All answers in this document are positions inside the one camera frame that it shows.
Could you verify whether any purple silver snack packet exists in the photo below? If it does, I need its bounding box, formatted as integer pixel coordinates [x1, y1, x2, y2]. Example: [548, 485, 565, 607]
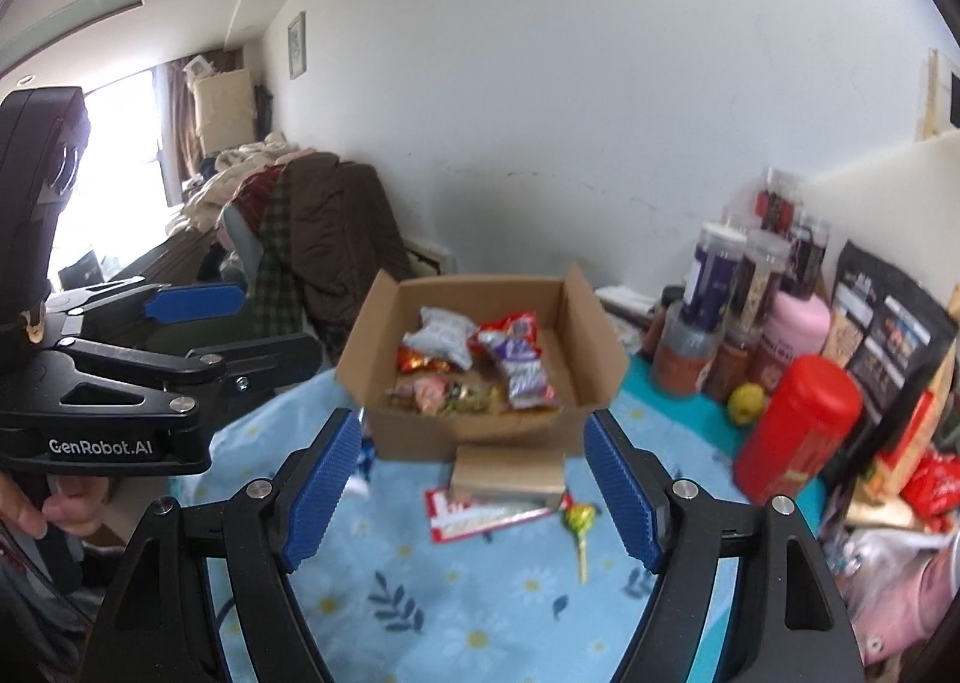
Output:
[480, 332, 542, 365]
[501, 353, 560, 411]

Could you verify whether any person's left hand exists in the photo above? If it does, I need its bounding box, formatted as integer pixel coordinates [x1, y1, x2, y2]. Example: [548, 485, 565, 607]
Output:
[0, 479, 112, 541]

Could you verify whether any red snack packet white print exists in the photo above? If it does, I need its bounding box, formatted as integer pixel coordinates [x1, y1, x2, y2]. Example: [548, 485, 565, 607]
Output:
[478, 312, 541, 345]

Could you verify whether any red gold snack packet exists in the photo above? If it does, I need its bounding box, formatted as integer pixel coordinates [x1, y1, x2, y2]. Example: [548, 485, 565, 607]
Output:
[397, 345, 452, 374]

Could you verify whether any wide jar with orange contents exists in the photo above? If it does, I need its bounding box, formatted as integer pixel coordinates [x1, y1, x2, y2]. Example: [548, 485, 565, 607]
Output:
[651, 300, 722, 397]

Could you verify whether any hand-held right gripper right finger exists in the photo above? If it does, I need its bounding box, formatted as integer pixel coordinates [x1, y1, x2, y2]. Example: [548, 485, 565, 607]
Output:
[583, 409, 867, 683]

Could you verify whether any white foam board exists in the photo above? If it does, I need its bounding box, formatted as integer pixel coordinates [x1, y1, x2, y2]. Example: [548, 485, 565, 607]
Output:
[799, 128, 960, 313]

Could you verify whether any window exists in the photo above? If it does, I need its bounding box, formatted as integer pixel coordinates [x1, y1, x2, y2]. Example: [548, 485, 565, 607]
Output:
[45, 72, 164, 279]

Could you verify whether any red canister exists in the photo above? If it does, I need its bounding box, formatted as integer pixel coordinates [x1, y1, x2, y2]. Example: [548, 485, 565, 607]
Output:
[733, 353, 865, 506]

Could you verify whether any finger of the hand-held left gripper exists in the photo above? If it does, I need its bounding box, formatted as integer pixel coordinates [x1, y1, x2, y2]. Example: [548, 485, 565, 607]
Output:
[45, 282, 250, 338]
[51, 330, 325, 425]

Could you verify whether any narrow jar with orange contents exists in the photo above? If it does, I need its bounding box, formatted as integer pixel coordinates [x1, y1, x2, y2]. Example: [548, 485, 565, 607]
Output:
[709, 330, 760, 404]

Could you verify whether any yellow red snack bag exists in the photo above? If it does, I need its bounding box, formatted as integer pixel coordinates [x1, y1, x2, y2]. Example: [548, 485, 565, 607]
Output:
[862, 353, 960, 506]

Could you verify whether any brown padded jacket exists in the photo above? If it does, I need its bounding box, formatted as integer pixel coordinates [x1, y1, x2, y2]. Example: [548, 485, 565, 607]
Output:
[281, 154, 415, 341]

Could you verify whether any leaning canvas board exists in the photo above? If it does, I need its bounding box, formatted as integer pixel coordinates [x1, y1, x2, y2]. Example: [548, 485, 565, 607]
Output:
[919, 49, 960, 146]

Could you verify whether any red plaid cloth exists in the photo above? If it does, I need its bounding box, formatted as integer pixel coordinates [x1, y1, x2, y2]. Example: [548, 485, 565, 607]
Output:
[236, 169, 291, 221]

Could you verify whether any wall picture frame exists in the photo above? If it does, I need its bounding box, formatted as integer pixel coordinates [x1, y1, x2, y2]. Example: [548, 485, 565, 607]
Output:
[287, 12, 308, 82]

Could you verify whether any brown wooden desk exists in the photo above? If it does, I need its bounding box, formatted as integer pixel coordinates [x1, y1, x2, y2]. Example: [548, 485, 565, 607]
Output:
[112, 225, 227, 296]

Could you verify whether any laptop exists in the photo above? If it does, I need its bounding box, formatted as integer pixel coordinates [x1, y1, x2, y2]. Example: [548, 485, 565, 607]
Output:
[58, 249, 107, 292]

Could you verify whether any pink container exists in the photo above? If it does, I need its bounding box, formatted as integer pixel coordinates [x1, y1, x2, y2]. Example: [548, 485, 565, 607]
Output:
[846, 533, 960, 663]

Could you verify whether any cardboard box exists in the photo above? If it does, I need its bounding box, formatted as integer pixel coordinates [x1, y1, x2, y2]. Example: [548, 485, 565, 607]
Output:
[335, 263, 631, 463]

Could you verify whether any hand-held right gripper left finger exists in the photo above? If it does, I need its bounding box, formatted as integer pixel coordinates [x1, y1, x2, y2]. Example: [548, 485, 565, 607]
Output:
[79, 407, 366, 683]

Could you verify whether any beige storage bag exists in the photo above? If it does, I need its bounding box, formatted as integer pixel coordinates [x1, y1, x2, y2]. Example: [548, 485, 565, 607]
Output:
[193, 68, 257, 157]

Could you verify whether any clear jar with dark red contents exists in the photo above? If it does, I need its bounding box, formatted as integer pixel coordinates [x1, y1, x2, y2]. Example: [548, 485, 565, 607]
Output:
[756, 166, 809, 236]

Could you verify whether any green yellow lollipop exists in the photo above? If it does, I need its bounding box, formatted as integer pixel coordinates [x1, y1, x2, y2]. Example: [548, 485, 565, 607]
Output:
[562, 499, 602, 584]

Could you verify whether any white paper stack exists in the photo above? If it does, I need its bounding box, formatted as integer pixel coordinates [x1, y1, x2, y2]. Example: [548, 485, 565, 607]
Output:
[592, 285, 662, 326]

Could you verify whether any person's grey clothing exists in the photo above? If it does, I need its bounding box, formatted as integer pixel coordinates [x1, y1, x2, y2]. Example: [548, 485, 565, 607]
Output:
[0, 540, 100, 683]

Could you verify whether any clear jar with mixed grains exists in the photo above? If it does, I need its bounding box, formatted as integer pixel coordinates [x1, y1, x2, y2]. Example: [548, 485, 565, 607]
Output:
[731, 229, 794, 348]

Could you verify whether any brown curtain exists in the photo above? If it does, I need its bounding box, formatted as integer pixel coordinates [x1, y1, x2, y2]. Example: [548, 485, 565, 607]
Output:
[154, 53, 201, 206]

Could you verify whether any clear bag of yellow crisps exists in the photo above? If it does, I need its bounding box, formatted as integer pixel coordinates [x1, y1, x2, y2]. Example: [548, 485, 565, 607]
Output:
[439, 381, 505, 417]

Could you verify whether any pink snack packet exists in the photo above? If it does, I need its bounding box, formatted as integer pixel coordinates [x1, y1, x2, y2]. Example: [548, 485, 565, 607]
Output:
[386, 377, 447, 416]

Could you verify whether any teal table mat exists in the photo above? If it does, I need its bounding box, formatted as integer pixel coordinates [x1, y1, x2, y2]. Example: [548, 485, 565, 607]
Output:
[619, 353, 755, 463]

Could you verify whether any purple label clear jar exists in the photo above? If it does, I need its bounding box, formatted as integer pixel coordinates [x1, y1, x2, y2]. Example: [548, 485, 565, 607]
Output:
[681, 222, 751, 341]

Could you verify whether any small brown cardboard packet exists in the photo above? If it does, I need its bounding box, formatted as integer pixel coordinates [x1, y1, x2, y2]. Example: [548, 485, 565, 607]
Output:
[450, 444, 569, 500]

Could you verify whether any green plaid scarf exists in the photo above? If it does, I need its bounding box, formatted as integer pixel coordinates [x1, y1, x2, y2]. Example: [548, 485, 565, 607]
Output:
[251, 166, 302, 341]

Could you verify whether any white baseboard heater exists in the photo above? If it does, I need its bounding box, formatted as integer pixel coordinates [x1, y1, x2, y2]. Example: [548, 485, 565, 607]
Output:
[405, 240, 460, 277]

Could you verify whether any black printed pouch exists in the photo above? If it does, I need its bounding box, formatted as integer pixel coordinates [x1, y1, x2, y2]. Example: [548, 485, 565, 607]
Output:
[821, 239, 959, 429]

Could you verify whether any clear jar with black contents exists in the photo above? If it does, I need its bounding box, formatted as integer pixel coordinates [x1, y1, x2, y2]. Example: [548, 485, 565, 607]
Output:
[787, 214, 831, 303]

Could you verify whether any red crinkled packet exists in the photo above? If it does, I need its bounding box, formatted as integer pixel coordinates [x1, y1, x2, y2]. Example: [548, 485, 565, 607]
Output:
[900, 450, 960, 520]

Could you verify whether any blue floral tablecloth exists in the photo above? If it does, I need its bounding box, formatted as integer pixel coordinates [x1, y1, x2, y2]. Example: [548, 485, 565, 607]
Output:
[180, 353, 826, 683]

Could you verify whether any pink bottle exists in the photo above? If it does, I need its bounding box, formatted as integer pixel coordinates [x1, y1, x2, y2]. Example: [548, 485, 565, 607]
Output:
[757, 289, 835, 393]

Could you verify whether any cream bedding pile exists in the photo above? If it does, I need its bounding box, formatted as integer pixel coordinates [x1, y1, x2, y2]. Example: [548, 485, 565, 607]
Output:
[178, 128, 302, 236]

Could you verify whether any yellow green fruit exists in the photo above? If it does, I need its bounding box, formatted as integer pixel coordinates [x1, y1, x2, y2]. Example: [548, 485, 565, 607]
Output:
[727, 383, 768, 428]

